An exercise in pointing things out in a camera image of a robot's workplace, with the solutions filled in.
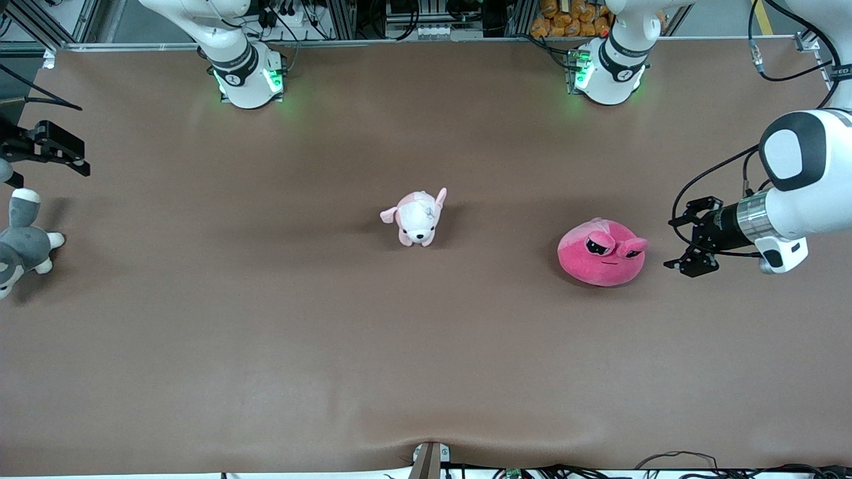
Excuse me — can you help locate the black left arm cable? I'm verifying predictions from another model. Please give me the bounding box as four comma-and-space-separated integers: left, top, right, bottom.
671, 0, 841, 259

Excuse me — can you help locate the aluminium table edge rail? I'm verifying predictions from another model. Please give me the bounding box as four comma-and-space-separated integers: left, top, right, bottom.
41, 35, 821, 70

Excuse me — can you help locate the black cable bundle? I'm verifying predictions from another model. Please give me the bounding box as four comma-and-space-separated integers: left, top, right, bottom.
383, 451, 852, 479

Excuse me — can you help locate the round hot pink plush toy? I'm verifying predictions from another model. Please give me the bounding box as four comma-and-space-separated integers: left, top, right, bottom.
557, 218, 650, 287

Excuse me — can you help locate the aluminium frame post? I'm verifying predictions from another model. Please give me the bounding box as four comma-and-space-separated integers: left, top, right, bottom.
0, 0, 102, 53
794, 0, 852, 53

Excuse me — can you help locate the pale pink plush dog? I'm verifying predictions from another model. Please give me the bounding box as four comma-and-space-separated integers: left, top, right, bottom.
379, 188, 448, 247

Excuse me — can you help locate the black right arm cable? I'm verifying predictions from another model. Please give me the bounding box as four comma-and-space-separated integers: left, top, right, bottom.
0, 63, 84, 112

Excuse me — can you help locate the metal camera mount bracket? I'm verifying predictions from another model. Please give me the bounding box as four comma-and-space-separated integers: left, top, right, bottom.
407, 442, 451, 479

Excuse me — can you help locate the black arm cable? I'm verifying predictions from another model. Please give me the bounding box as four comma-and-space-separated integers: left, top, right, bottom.
671, 0, 841, 259
0, 63, 84, 112

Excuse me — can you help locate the grey white plush husky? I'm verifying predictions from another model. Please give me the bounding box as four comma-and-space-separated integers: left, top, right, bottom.
0, 188, 66, 300

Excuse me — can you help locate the orange plush toy pile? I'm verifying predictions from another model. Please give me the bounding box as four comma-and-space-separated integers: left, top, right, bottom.
530, 0, 668, 39

